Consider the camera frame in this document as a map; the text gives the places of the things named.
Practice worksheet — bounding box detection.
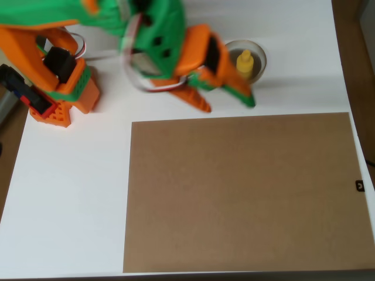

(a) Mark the small yellow plastic piece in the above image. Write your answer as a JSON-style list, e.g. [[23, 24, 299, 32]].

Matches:
[[236, 50, 254, 80]]

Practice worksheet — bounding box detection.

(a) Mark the round clear shallow container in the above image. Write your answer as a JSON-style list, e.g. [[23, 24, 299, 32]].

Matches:
[[224, 39, 268, 86]]

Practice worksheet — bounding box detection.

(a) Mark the red white servo cable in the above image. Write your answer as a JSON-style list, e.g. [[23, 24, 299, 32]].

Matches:
[[120, 13, 189, 94]]

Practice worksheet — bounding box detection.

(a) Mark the brown cardboard sheet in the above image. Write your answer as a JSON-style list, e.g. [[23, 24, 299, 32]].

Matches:
[[122, 112, 371, 273]]

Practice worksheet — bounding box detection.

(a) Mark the black connector box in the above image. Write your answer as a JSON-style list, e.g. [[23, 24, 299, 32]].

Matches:
[[0, 63, 58, 118]]

